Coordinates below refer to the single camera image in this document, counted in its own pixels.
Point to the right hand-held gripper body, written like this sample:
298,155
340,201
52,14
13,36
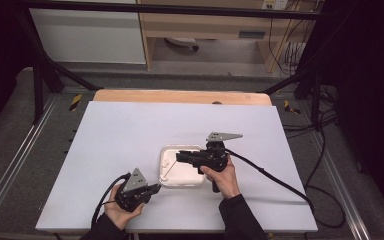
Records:
213,156

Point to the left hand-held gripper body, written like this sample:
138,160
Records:
135,185

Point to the square white tray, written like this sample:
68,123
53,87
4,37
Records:
183,175

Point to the person's right hand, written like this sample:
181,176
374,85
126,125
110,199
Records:
225,181

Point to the person's left hand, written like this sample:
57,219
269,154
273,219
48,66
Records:
120,216

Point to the wooden table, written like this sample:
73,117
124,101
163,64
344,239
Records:
180,97

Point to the yellow black hazard tape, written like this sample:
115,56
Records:
290,107
75,102

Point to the office chair base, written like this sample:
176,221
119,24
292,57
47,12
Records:
181,41

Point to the light wooden desk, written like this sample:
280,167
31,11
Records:
206,26

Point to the white cabinet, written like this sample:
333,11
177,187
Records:
86,36

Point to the aluminium floor rail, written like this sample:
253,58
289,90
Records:
340,186
16,156

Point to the black metal frame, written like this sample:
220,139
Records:
166,9

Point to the white wall power outlet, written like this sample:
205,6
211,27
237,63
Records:
275,4

